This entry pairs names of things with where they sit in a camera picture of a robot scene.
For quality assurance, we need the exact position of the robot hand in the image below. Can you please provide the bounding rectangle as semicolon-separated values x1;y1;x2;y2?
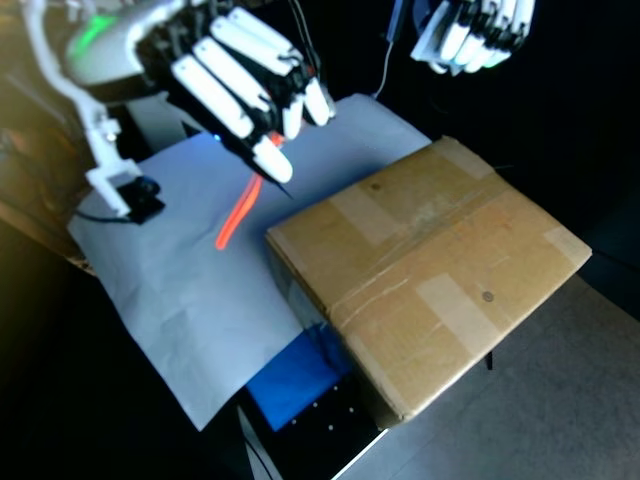
64;4;337;185
409;0;536;76

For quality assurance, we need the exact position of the clear orange tape measure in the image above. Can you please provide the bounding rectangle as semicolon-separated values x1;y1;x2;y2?
214;130;289;251

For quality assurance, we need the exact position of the white robot body column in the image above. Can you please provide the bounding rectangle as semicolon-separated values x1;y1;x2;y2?
127;92;190;151

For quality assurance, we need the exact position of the white paper sheet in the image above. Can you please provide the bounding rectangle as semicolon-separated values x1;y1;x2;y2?
67;93;434;432

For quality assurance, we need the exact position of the large cardboard box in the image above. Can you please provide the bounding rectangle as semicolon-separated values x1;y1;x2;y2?
264;135;594;430

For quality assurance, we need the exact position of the blue pad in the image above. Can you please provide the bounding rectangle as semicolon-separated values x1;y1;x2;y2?
248;324;351;432

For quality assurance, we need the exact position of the black perforated table board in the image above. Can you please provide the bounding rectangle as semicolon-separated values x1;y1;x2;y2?
239;369;391;480

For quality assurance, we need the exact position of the grey cable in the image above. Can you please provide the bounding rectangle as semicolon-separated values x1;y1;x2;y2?
289;0;322;76

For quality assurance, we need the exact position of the white cable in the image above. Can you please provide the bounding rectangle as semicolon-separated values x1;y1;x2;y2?
372;37;397;99

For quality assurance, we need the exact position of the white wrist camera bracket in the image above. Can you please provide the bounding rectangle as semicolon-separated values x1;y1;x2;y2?
19;0;166;225

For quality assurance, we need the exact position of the black camera cable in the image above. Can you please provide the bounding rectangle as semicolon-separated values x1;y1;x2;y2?
73;209;134;225

